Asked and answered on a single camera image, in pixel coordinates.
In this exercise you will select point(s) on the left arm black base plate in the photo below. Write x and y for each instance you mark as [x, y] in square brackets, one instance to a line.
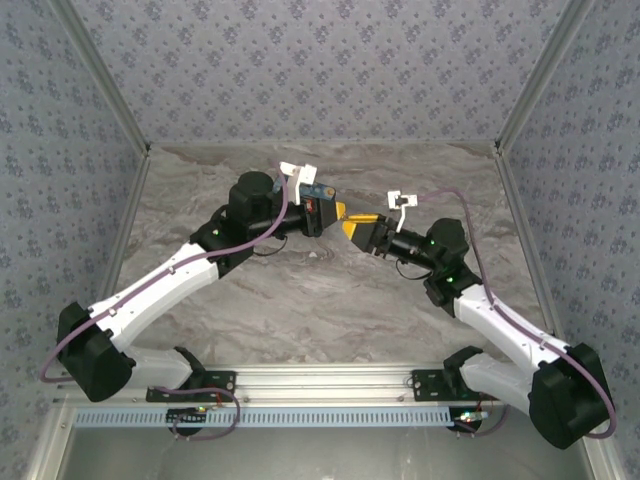
[220, 380]

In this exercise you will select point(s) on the blue starry patterned box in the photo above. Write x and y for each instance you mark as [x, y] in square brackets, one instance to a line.
[320, 190]

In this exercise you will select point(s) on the aluminium mounting rail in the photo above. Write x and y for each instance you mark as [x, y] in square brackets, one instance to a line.
[320, 382]

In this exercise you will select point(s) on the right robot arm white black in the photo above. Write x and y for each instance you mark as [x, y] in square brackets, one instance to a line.
[500, 320]

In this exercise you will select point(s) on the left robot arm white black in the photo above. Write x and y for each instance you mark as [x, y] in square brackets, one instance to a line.
[150, 295]

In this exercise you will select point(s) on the aluminium table side rail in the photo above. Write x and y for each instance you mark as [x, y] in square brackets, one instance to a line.
[122, 240]
[525, 240]

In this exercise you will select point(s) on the aluminium frame post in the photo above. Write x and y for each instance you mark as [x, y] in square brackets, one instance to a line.
[100, 75]
[545, 75]

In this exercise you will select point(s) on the small controller board with LEDs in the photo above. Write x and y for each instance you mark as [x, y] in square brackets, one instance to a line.
[470, 417]
[187, 415]

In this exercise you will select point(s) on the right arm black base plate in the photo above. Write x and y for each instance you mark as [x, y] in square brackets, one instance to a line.
[425, 382]

